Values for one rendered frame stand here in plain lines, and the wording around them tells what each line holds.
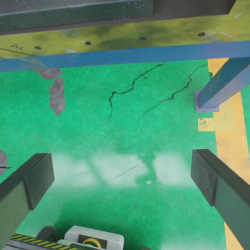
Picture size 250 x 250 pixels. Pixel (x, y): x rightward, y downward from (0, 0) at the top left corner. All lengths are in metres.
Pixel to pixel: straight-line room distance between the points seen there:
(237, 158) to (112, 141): 0.64
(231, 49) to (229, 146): 0.64
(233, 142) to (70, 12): 0.94
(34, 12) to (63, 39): 0.06
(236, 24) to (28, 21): 0.33
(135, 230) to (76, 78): 0.90
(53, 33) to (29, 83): 0.94
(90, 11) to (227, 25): 0.22
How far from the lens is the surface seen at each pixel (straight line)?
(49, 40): 0.39
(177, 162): 0.99
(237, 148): 1.08
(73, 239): 0.99
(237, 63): 0.66
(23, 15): 0.36
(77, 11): 0.33
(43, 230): 1.05
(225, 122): 1.07
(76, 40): 0.37
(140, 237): 1.07
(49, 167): 0.17
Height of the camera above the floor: 0.98
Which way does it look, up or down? 79 degrees down
